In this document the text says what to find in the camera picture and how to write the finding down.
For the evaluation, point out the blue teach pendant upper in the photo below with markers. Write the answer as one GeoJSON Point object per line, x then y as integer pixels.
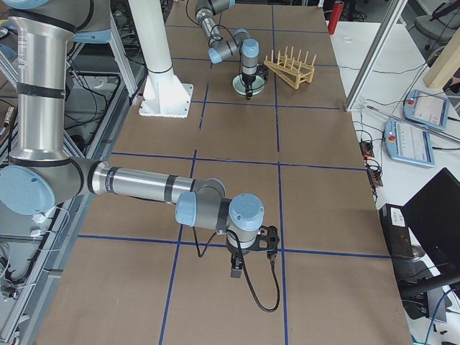
{"type": "Point", "coordinates": [426, 108]}

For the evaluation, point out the blue teach pendant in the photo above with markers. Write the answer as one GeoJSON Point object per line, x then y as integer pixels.
{"type": "Point", "coordinates": [426, 108]}
{"type": "Point", "coordinates": [408, 144]}

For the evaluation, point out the black near camera mount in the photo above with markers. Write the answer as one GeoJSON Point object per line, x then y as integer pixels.
{"type": "Point", "coordinates": [266, 240]}

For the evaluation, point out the black far camera mount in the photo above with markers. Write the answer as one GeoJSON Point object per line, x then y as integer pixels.
{"type": "Point", "coordinates": [262, 72]}

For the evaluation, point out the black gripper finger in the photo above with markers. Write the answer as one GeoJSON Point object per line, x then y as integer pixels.
{"type": "Point", "coordinates": [248, 92]}
{"type": "Point", "coordinates": [236, 267]}

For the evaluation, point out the light green round plate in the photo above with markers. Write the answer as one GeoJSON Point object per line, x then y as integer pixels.
{"type": "Point", "coordinates": [257, 86]}

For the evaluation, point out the black laptop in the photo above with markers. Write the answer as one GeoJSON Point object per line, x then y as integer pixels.
{"type": "Point", "coordinates": [432, 214]}

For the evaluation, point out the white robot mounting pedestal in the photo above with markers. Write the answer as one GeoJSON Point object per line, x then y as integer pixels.
{"type": "Point", "coordinates": [164, 95]}

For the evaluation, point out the wooden beam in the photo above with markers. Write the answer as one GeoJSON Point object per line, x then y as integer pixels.
{"type": "Point", "coordinates": [445, 65]}

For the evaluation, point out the red bottle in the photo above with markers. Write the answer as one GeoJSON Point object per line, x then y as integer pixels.
{"type": "Point", "coordinates": [336, 13]}

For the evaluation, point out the wooden dish rack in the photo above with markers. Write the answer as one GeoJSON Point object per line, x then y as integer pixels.
{"type": "Point", "coordinates": [292, 68]}

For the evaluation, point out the blue teach pendant lower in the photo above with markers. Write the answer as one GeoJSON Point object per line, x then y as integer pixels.
{"type": "Point", "coordinates": [408, 144]}

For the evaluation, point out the black power strip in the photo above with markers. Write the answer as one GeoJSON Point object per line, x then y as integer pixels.
{"type": "Point", "coordinates": [373, 168]}

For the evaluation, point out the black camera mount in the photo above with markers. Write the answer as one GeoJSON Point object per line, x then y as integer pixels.
{"type": "Point", "coordinates": [266, 240]}
{"type": "Point", "coordinates": [262, 72]}

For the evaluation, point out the aluminium frame post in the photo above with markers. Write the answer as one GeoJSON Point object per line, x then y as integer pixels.
{"type": "Point", "coordinates": [390, 19]}

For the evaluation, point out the black computer box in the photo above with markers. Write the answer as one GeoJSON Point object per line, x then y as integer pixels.
{"type": "Point", "coordinates": [397, 235]}

